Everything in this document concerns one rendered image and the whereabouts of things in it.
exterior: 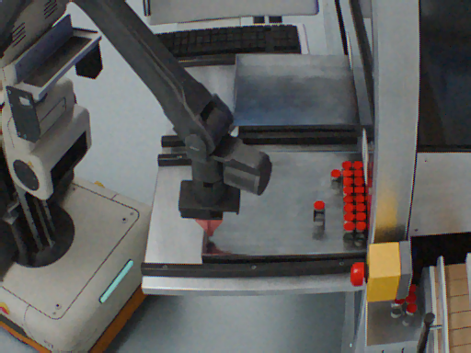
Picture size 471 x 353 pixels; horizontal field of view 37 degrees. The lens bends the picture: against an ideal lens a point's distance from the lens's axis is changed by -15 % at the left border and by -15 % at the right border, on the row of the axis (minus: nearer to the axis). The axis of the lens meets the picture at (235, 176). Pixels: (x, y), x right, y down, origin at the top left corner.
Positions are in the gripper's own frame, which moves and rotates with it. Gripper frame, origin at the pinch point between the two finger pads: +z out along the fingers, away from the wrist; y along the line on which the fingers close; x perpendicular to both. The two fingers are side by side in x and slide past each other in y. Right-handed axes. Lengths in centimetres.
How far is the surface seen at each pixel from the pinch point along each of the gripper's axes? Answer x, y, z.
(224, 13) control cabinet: 88, -2, 9
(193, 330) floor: 39, -9, 92
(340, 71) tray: 50, 27, 0
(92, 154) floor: 122, -55, 97
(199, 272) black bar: -9.0, -1.4, 1.1
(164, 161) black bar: 19.5, -10.3, 2.1
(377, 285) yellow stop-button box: -22.6, 27.6, -13.1
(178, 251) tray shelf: -2.8, -5.5, 3.0
